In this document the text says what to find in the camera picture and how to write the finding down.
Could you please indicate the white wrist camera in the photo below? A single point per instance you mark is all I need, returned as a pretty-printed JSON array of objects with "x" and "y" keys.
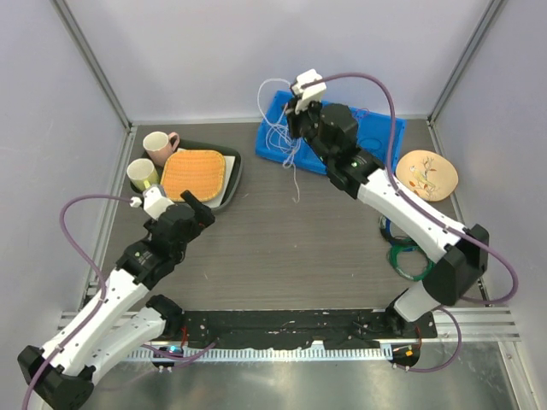
[
  {"x": 154, "y": 201},
  {"x": 307, "y": 88}
]

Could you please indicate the blue three-compartment plastic bin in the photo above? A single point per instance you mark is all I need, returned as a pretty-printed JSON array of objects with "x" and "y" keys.
[{"x": 274, "y": 144}]

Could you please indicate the beige decorated ceramic plate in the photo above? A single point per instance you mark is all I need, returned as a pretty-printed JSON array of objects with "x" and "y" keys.
[{"x": 427, "y": 174}]

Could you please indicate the pink ceramic mug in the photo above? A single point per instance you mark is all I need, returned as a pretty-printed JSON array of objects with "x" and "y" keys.
[{"x": 159, "y": 146}]

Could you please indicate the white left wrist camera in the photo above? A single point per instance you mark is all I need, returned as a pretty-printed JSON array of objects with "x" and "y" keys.
[{"x": 154, "y": 201}]

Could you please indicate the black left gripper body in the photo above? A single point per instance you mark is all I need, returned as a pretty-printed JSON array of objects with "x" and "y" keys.
[{"x": 196, "y": 231}]

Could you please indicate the aluminium frame post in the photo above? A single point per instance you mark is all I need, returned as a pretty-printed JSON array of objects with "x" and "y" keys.
[
  {"x": 486, "y": 21},
  {"x": 77, "y": 35}
]

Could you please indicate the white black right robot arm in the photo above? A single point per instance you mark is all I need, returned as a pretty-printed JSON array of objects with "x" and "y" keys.
[{"x": 459, "y": 261}]

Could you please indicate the orange woven mat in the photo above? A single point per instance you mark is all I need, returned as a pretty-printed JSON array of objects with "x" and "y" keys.
[{"x": 193, "y": 175}]

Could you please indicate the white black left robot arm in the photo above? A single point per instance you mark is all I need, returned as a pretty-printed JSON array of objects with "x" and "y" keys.
[{"x": 64, "y": 371}]

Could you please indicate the slotted cable duct rail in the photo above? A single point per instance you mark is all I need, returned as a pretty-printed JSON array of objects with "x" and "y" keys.
[{"x": 316, "y": 352}]

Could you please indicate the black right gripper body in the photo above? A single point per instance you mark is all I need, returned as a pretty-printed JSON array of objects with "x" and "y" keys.
[{"x": 306, "y": 125}]

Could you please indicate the aluminium frame post left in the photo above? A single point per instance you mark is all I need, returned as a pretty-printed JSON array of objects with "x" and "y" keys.
[{"x": 77, "y": 35}]

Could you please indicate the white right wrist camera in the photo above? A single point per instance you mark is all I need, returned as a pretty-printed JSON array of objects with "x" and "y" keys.
[{"x": 307, "y": 88}]

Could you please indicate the aluminium frame post right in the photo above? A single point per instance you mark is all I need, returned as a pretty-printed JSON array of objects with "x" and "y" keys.
[{"x": 486, "y": 21}]

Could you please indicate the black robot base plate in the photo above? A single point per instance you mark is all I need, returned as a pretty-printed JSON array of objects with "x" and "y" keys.
[{"x": 293, "y": 329}]

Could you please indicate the yellow green ceramic mug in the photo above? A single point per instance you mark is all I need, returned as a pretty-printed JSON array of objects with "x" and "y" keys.
[{"x": 143, "y": 174}]

